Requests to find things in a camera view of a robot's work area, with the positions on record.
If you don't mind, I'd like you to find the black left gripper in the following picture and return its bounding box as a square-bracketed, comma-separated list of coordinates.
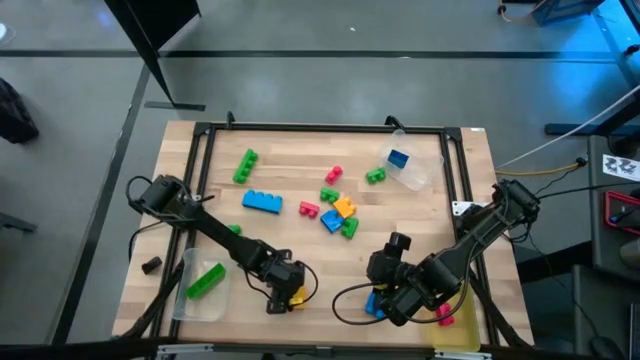
[260, 247, 307, 315]

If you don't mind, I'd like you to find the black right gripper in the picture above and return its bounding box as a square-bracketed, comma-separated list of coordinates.
[368, 231, 426, 327]

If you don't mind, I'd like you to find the blue square building block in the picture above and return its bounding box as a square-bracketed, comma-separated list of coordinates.
[363, 291, 387, 321]
[387, 148, 410, 170]
[319, 209, 346, 235]

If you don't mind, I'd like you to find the long blue building block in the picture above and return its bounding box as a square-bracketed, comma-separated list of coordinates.
[241, 188, 284, 216]

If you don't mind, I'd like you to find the yellow plastic container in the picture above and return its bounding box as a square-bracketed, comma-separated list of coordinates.
[424, 287, 482, 353]

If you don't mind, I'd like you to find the clear plastic container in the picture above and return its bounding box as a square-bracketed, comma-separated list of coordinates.
[378, 128, 445, 193]
[171, 247, 234, 323]

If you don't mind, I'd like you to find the small black cylinder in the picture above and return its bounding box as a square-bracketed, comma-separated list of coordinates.
[141, 255, 164, 276]

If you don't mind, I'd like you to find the red framed device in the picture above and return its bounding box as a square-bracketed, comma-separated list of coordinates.
[603, 189, 640, 231]

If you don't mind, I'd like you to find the black desk leg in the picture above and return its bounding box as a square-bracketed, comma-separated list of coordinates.
[544, 89, 640, 137]

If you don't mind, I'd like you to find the printed paper sheet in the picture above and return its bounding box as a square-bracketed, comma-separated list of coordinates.
[602, 153, 640, 182]

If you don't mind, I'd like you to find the dark table foot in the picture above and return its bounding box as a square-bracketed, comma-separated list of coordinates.
[0, 212, 39, 234]

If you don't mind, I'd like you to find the black bag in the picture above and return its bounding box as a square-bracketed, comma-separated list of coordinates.
[0, 77, 40, 145]

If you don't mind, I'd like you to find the blue box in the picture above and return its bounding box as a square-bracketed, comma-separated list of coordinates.
[529, 0, 606, 26]

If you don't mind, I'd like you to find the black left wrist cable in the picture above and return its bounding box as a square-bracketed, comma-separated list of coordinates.
[243, 259, 320, 305]

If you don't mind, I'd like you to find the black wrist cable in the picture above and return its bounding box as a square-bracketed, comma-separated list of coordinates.
[243, 259, 320, 305]
[332, 279, 471, 327]

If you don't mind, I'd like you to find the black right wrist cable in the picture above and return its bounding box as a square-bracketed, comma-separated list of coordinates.
[332, 279, 471, 327]

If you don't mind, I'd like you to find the black metal table frame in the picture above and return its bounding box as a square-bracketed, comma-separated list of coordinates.
[149, 121, 501, 351]

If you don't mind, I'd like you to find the yellow floor cable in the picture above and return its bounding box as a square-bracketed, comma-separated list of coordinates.
[494, 160, 584, 177]

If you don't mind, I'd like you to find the white cable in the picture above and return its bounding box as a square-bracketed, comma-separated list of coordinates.
[494, 84, 640, 171]

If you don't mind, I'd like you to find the thin black cable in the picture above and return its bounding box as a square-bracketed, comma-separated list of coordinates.
[534, 180, 640, 199]

